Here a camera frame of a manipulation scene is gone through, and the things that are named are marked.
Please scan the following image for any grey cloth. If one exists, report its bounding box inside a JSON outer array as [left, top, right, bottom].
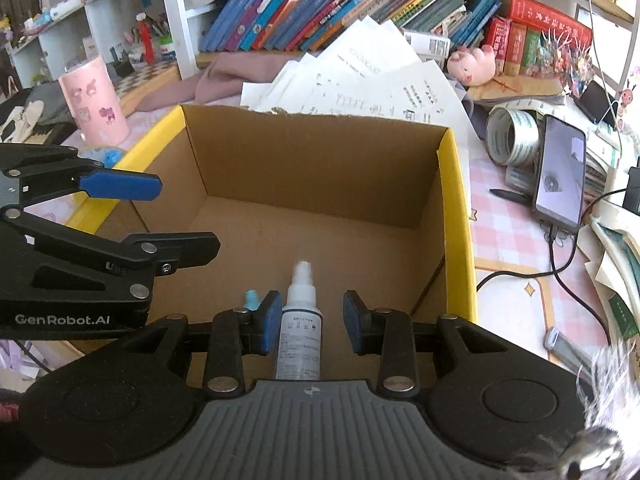
[[22, 81, 81, 128]]

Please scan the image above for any wooden chessboard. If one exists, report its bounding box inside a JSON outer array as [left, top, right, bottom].
[[107, 60, 182, 117]]

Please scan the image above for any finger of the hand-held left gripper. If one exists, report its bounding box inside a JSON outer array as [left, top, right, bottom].
[[0, 143, 164, 211], [0, 209, 221, 302]]

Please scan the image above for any grey utility knife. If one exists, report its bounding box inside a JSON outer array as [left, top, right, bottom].
[[544, 327, 591, 372]]

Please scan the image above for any red pen with white topper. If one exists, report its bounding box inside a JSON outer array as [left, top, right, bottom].
[[136, 11, 157, 63]]

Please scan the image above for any silver tape roll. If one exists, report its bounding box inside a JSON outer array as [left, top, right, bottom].
[[486, 105, 541, 166]]

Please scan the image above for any pink pig plush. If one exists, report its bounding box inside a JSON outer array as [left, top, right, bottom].
[[446, 44, 497, 86]]

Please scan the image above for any fan of printed paper sheets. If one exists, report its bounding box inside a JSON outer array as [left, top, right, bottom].
[[240, 16, 473, 136]]

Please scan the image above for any black charger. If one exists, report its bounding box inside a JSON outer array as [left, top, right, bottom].
[[622, 166, 640, 213]]

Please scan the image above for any small white barcode box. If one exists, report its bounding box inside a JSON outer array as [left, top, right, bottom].
[[404, 30, 451, 58]]

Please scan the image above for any pile of open books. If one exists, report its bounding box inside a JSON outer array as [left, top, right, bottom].
[[575, 195, 640, 343]]

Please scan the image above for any row of colourful books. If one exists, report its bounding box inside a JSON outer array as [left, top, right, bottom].
[[197, 0, 501, 53]]

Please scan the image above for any white spray bottle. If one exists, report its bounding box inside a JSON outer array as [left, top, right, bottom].
[[276, 260, 322, 381]]

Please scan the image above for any white cable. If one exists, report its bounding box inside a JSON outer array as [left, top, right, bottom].
[[579, 0, 620, 121]]

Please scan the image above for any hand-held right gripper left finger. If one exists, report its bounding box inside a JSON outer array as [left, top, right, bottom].
[[117, 289, 284, 396]]

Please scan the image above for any deer cartoon figure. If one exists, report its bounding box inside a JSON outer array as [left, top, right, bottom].
[[619, 80, 640, 128]]

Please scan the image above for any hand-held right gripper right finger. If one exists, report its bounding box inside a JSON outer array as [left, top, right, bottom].
[[342, 289, 507, 396]]

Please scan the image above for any white side shelf unit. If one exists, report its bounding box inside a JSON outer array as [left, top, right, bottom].
[[10, 0, 168, 86]]

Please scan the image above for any small red book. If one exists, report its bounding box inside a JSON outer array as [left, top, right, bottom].
[[484, 16, 512, 70]]

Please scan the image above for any black pen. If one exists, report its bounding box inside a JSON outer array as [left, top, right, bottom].
[[489, 188, 533, 206]]

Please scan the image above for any white bookshelf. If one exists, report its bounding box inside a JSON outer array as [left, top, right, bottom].
[[157, 0, 640, 81]]

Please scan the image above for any cardboard box with yellow rim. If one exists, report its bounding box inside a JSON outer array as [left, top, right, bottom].
[[65, 104, 478, 381]]

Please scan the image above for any pink checked desktop cloth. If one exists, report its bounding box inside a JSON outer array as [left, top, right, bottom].
[[0, 105, 618, 396]]

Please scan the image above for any black smartphone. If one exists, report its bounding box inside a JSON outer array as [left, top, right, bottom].
[[531, 115, 587, 233]]

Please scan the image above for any colourful keychain bunch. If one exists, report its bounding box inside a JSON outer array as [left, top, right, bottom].
[[540, 30, 594, 97]]

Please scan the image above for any pink cartoon cup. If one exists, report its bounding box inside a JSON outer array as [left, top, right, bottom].
[[58, 56, 131, 145]]

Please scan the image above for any brown paper envelope stack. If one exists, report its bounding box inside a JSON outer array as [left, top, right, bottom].
[[467, 76, 566, 108]]

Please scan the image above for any green book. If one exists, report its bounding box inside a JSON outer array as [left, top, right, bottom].
[[522, 27, 543, 78]]

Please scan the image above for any white canvas bag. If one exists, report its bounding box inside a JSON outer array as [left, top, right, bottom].
[[0, 100, 48, 143]]

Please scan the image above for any black charging cable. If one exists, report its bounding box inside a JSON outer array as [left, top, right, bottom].
[[477, 225, 610, 342]]

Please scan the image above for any large red dictionary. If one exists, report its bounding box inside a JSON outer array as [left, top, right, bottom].
[[500, 0, 593, 51]]

